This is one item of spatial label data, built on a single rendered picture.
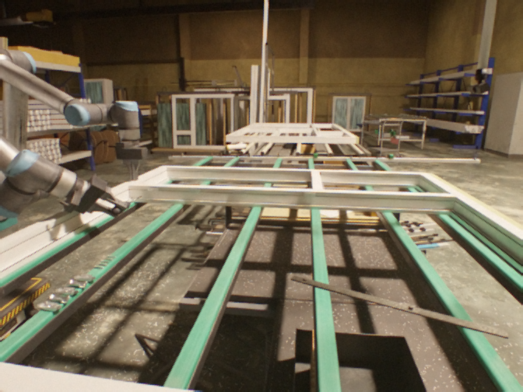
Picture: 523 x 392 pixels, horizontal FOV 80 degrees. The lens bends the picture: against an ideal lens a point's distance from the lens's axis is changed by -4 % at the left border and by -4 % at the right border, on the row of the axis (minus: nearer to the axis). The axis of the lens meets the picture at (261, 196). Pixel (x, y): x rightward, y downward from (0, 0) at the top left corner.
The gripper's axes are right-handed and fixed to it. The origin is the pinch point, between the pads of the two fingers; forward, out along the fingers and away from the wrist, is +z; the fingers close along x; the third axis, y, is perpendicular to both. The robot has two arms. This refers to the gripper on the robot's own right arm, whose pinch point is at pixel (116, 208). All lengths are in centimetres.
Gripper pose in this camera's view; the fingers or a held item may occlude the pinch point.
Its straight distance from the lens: 124.4
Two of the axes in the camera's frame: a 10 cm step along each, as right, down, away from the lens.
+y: -2.9, -6.7, 6.8
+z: 6.0, 4.3, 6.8
